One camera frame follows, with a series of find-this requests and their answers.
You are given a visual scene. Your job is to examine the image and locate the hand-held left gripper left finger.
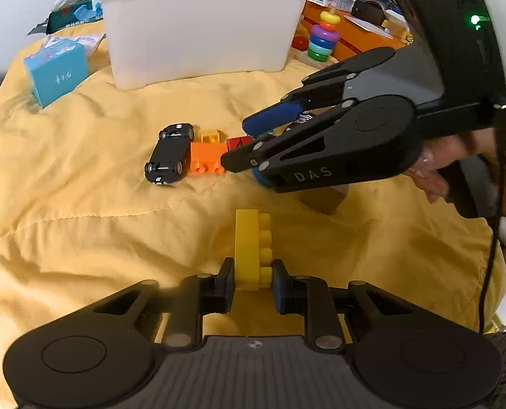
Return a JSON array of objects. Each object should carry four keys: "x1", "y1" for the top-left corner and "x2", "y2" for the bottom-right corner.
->
[{"x1": 93, "y1": 258, "x2": 237, "y2": 349}]

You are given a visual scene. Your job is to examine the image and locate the orange building block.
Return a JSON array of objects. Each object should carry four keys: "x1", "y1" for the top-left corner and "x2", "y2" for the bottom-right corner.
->
[{"x1": 188, "y1": 140, "x2": 229, "y2": 175}]

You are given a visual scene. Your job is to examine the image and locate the dark small device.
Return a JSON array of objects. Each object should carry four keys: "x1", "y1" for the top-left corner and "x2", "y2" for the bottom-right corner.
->
[{"x1": 351, "y1": 0, "x2": 386, "y2": 26}]

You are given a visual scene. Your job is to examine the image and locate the blue toy piece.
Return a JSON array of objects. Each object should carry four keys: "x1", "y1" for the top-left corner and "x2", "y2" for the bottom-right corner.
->
[{"x1": 253, "y1": 168, "x2": 276, "y2": 189}]

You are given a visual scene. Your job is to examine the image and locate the white plastic bin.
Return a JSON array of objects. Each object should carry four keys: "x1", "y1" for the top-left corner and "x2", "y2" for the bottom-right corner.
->
[{"x1": 89, "y1": 0, "x2": 314, "y2": 91}]

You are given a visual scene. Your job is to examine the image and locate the rainbow stacking ring toy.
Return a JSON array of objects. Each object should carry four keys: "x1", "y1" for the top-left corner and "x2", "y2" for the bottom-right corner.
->
[{"x1": 306, "y1": 6, "x2": 341, "y2": 62}]

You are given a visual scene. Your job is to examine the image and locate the orange box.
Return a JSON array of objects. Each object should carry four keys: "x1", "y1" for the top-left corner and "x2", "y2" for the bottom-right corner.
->
[{"x1": 298, "y1": 0, "x2": 407, "y2": 66}]

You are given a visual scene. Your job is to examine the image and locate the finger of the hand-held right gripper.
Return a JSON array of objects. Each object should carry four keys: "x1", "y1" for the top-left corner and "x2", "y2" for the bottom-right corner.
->
[
  {"x1": 242, "y1": 47, "x2": 397, "y2": 136},
  {"x1": 221, "y1": 99, "x2": 357, "y2": 175}
]

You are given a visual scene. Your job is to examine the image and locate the black cable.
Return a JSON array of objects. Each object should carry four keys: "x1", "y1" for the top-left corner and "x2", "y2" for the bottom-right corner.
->
[{"x1": 477, "y1": 104, "x2": 506, "y2": 335}]

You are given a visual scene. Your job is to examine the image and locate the black toy car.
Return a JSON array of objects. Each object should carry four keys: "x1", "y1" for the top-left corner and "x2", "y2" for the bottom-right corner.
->
[{"x1": 145, "y1": 123, "x2": 195, "y2": 188}]

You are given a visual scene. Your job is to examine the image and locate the light blue box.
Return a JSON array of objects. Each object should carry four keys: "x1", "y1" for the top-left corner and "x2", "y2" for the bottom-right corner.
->
[{"x1": 23, "y1": 37, "x2": 89, "y2": 109}]

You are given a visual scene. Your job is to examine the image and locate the person's right hand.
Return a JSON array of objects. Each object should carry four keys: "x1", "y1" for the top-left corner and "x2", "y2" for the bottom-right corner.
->
[{"x1": 411, "y1": 130, "x2": 496, "y2": 204}]

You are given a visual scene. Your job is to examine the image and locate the small white box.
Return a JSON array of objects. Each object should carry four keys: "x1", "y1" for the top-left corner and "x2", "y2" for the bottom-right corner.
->
[{"x1": 315, "y1": 0, "x2": 358, "y2": 11}]

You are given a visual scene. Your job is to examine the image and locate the yellow cloth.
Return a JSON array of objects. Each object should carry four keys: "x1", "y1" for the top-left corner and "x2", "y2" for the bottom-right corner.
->
[{"x1": 0, "y1": 21, "x2": 505, "y2": 409}]

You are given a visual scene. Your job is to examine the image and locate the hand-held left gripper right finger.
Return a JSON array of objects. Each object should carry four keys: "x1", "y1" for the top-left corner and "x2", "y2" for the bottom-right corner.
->
[{"x1": 271, "y1": 259, "x2": 407, "y2": 348}]

